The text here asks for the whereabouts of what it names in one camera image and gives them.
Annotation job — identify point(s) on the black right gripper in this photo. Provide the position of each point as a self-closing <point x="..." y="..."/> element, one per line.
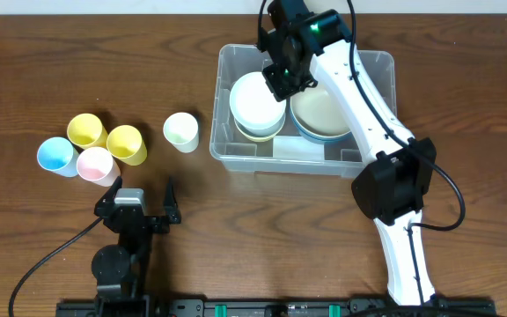
<point x="282" y="84"/>

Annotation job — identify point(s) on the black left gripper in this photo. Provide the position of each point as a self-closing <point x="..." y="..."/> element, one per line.
<point x="153" y="221"/>

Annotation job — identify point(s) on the beige large bowl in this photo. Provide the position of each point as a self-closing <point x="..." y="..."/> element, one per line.
<point x="318" y="112"/>

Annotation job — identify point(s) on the white small bowl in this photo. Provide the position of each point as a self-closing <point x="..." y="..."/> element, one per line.
<point x="253" y="104"/>

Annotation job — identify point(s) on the grey small bowl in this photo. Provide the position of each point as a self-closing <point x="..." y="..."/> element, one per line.
<point x="270" y="130"/>

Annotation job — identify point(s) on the yellow small bowl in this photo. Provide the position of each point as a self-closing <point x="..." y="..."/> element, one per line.
<point x="256" y="139"/>

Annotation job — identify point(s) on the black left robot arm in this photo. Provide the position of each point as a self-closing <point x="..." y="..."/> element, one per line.
<point x="120" y="269"/>

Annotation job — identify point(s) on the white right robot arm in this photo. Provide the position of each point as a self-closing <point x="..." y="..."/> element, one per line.
<point x="312" y="50"/>

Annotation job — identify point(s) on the pink cup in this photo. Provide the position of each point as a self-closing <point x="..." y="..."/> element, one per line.
<point x="97" y="165"/>

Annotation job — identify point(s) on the yellow cup front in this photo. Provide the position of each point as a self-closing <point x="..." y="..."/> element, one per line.
<point x="126" y="143"/>

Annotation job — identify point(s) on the yellow cup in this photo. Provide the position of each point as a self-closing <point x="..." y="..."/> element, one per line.
<point x="87" y="131"/>
<point x="126" y="143"/>

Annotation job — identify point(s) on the white label in bin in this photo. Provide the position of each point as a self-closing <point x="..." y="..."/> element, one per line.
<point x="297" y="148"/>

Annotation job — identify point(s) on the clear plastic storage bin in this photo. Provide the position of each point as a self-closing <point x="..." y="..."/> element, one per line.
<point x="238" y="154"/>

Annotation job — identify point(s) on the dark blue bowl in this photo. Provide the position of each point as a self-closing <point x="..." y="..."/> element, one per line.
<point x="314" y="138"/>

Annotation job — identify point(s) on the white cup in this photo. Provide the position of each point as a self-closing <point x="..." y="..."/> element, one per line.
<point x="182" y="131"/>

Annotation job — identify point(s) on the yellow cup rear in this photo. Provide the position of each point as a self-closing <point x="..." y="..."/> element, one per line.
<point x="87" y="131"/>

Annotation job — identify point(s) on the light blue cup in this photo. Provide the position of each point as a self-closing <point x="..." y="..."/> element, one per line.
<point x="58" y="155"/>

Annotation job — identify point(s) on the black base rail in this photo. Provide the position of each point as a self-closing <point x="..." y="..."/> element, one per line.
<point x="199" y="308"/>

